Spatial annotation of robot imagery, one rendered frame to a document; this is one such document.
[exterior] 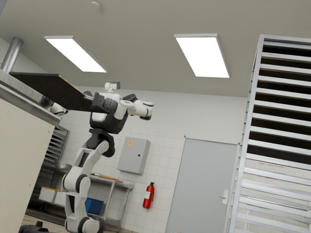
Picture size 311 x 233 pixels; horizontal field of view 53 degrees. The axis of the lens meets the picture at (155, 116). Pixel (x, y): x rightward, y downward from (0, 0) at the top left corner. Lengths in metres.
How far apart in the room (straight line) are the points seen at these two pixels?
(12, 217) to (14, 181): 0.19
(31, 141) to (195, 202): 4.50
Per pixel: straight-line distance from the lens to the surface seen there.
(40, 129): 1.86
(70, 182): 2.41
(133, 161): 6.30
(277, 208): 2.01
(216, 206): 5.89
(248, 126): 2.05
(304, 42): 2.37
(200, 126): 6.27
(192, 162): 6.13
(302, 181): 2.06
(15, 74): 2.12
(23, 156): 1.81
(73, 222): 2.55
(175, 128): 6.40
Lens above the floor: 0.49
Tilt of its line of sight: 17 degrees up
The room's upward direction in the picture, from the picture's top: 14 degrees clockwise
